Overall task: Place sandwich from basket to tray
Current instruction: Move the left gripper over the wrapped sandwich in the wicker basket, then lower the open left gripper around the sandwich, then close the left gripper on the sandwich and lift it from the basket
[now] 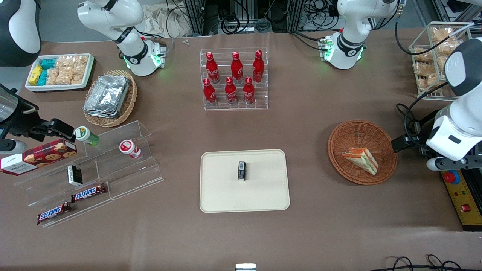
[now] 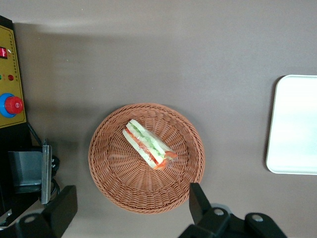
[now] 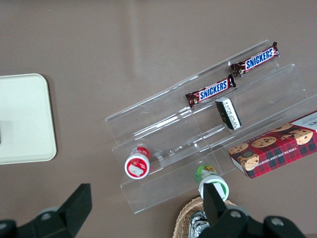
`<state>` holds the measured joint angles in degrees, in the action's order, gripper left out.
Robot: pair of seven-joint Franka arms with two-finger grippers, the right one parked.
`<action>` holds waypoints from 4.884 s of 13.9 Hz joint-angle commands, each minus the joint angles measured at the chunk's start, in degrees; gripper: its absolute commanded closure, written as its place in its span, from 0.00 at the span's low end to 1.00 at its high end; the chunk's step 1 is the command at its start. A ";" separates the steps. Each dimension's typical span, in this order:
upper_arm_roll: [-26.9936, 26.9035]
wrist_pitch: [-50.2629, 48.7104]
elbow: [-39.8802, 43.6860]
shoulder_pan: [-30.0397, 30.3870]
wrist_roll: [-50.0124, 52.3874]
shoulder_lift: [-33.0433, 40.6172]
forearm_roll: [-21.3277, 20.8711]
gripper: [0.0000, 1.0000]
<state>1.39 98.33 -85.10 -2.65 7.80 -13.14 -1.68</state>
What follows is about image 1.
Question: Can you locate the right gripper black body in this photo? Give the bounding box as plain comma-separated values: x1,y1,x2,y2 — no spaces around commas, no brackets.
8,101,43,137

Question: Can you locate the triangular sandwich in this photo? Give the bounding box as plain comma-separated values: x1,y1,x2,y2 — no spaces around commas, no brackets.
342,147,378,176

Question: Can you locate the brown wicker basket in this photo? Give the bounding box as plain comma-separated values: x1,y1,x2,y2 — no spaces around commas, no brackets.
327,120,398,185

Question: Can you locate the aluminium foil tray stack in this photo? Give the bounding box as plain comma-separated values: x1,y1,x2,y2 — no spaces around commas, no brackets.
84,75,130,119

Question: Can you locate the white rectangular snack tray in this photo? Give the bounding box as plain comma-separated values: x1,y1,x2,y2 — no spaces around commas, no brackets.
25,53,95,92

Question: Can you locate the light wicker basket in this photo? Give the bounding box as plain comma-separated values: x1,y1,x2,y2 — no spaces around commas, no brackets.
83,70,137,128

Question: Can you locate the beige plastic tray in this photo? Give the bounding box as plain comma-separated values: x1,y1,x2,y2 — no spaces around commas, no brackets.
200,149,290,213

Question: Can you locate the black machine with grey front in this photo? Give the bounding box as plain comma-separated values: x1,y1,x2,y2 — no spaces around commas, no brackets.
413,110,442,157

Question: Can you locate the red tartan cookie box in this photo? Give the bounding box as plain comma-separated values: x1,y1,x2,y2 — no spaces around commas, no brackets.
0,139,78,176

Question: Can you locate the green capped small bottle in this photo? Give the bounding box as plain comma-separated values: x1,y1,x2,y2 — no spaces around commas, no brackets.
74,126,100,146

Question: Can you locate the yellow snack pack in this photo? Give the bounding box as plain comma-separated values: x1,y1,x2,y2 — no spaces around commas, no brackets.
29,65,43,85

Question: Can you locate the small black white box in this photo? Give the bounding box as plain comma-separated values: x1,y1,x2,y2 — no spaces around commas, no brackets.
67,165,83,186

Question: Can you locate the clear bag of rice crackers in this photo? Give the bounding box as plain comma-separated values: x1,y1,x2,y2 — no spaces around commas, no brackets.
73,55,89,84
56,56,76,70
46,68,75,85

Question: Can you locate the clear bag of fried snacks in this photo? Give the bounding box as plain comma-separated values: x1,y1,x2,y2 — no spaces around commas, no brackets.
435,55,450,73
433,40,462,57
414,63,440,91
431,27,455,42
412,47,433,63

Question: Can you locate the snickers chocolate bar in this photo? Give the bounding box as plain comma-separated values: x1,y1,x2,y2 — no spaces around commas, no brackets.
71,183,107,203
37,202,72,225

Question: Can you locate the red capped small bottle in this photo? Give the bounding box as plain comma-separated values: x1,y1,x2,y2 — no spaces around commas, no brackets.
119,140,142,159

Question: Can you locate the clear acrylic stepped shelf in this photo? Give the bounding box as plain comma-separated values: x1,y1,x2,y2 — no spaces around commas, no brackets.
13,120,164,229

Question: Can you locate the yellow black control box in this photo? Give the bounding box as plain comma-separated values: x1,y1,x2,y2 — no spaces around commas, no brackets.
442,169,482,231

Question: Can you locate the clear acrylic bottle rack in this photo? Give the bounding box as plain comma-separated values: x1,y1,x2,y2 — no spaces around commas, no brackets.
200,47,269,111

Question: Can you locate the crumpled white cloth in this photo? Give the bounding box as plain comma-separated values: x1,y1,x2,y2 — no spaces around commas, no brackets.
141,3,193,38

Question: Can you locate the red cola bottle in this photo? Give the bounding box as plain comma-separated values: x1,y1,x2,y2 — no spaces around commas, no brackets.
253,50,265,83
243,76,255,105
203,78,217,106
206,52,220,84
225,77,238,105
231,52,243,84

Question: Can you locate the black looped cable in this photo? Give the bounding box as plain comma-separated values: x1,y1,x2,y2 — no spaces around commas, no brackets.
395,82,449,151

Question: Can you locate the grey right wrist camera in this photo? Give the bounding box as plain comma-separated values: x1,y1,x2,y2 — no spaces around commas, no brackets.
0,139,27,154

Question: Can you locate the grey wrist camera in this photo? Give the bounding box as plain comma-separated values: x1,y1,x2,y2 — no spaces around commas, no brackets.
426,155,482,172
0,139,27,154

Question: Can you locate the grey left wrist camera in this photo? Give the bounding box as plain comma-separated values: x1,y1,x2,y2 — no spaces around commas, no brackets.
426,155,482,172

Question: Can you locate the white wire basket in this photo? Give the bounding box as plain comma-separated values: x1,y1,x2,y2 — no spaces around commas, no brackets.
409,21,473,101

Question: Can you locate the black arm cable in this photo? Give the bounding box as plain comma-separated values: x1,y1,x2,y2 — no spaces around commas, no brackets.
395,0,458,55

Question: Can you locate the black cable on floor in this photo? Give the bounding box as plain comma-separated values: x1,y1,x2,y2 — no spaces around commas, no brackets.
377,255,482,271

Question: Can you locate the aluminium frame with cables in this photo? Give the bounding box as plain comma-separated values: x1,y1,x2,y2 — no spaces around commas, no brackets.
166,0,341,36

